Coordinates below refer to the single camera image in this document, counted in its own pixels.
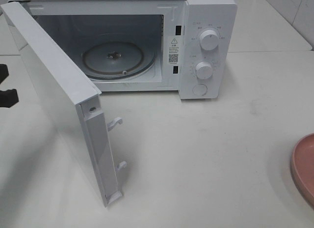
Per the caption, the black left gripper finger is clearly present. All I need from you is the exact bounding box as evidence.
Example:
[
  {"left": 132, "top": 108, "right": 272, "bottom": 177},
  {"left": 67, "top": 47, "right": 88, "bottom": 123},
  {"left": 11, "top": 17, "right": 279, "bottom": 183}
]
[
  {"left": 0, "top": 89, "right": 19, "bottom": 108},
  {"left": 0, "top": 64, "right": 9, "bottom": 84}
]

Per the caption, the white microwave door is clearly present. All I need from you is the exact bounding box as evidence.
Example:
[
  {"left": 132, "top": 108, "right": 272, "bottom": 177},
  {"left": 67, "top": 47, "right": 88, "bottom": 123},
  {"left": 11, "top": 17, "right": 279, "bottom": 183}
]
[{"left": 1, "top": 2, "right": 127, "bottom": 206}]

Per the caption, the white timer knob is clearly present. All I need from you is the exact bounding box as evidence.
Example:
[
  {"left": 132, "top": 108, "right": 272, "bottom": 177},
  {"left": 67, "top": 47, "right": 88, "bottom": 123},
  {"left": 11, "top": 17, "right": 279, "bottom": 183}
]
[{"left": 195, "top": 61, "right": 213, "bottom": 80}]

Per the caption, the pink round plate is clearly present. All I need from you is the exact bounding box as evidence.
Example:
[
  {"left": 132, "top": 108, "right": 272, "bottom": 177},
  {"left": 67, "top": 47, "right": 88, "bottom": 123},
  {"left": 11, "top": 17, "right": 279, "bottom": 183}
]
[{"left": 290, "top": 133, "right": 314, "bottom": 207}]

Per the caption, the glass microwave turntable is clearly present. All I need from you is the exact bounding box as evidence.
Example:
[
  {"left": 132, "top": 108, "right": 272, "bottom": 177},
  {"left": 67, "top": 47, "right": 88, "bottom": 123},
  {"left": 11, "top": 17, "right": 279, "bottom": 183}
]
[{"left": 82, "top": 41, "right": 157, "bottom": 80}]

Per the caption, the white warning label sticker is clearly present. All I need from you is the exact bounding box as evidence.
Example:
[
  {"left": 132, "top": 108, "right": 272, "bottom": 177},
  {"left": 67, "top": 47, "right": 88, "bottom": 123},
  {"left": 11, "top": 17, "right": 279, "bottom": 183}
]
[{"left": 167, "top": 35, "right": 182, "bottom": 65}]

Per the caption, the white microwave oven body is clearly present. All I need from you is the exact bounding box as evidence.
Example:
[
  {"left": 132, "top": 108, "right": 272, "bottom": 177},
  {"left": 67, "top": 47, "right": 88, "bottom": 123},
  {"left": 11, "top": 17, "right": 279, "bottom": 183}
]
[{"left": 2, "top": 0, "right": 237, "bottom": 99}]

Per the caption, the upper white power knob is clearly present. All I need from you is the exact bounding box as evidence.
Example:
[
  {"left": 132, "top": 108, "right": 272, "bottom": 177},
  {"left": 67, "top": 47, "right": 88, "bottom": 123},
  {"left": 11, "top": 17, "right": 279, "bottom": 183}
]
[{"left": 199, "top": 28, "right": 219, "bottom": 51}]

